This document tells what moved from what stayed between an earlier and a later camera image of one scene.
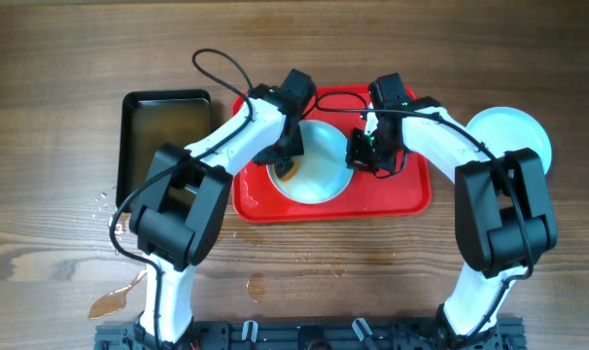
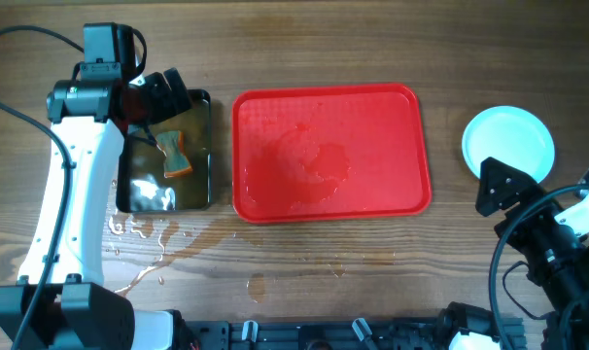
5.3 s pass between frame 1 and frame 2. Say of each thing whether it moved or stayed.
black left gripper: moved
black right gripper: moved
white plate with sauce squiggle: moved
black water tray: stayed
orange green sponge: moved
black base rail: stayed
